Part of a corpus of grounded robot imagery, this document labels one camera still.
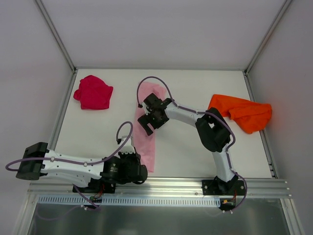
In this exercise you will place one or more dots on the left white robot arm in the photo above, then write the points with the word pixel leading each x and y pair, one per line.
pixel 92 176

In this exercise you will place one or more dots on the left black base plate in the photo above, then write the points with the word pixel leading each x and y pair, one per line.
pixel 96 187

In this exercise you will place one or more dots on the aluminium frame post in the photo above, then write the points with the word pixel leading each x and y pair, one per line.
pixel 54 32
pixel 274 24

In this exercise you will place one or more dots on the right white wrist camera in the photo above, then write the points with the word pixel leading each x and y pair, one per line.
pixel 148 109

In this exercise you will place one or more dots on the left aluminium side rail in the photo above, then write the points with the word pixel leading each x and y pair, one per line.
pixel 61 114

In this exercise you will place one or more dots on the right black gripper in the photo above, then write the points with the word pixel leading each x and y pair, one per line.
pixel 151 119

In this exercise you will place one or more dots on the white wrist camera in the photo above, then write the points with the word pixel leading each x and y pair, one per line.
pixel 148 109
pixel 125 145

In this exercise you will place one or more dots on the aluminium front rail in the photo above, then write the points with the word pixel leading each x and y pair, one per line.
pixel 170 187

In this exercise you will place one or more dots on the pink t shirt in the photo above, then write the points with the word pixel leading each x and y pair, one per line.
pixel 144 144

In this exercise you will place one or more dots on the right aluminium side rail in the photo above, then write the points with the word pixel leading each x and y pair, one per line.
pixel 263 134

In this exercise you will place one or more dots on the left aluminium frame post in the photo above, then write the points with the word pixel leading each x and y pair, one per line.
pixel 54 32

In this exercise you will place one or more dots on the right aluminium frame post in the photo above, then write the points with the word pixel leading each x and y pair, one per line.
pixel 274 24

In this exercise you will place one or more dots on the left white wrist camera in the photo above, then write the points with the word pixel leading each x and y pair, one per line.
pixel 125 145

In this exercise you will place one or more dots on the red t shirt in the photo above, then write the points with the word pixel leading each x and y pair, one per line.
pixel 93 93

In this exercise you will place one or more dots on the white slotted cable duct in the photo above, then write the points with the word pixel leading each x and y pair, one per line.
pixel 110 200

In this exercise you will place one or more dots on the orange t shirt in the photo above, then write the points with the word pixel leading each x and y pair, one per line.
pixel 250 116

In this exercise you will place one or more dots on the aluminium side rail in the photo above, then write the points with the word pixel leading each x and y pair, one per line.
pixel 61 114
pixel 263 134

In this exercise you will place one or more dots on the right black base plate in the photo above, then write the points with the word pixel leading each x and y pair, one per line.
pixel 220 188

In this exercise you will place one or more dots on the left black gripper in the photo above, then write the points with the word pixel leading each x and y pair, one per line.
pixel 141 172

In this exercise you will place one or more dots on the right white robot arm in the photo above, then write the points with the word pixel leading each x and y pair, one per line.
pixel 214 133

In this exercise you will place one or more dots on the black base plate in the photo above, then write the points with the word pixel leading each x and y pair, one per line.
pixel 96 187
pixel 220 188

